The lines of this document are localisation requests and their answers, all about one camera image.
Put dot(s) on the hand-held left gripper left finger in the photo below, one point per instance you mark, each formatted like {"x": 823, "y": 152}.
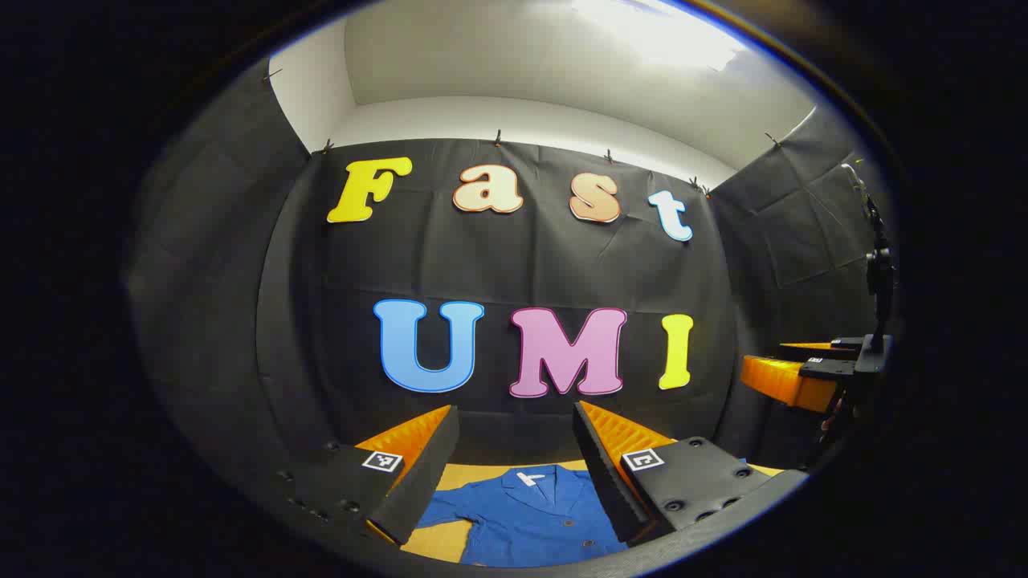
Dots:
{"x": 426, "y": 482}

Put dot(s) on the blue button shirt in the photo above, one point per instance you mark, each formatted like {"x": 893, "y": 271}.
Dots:
{"x": 522, "y": 514}

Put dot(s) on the row of small cloth clips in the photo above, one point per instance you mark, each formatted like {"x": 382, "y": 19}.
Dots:
{"x": 498, "y": 140}

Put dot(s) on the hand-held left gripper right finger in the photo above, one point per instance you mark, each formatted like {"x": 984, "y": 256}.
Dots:
{"x": 606, "y": 474}

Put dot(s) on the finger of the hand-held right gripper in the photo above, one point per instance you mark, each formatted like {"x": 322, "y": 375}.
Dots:
{"x": 779, "y": 381}
{"x": 843, "y": 343}

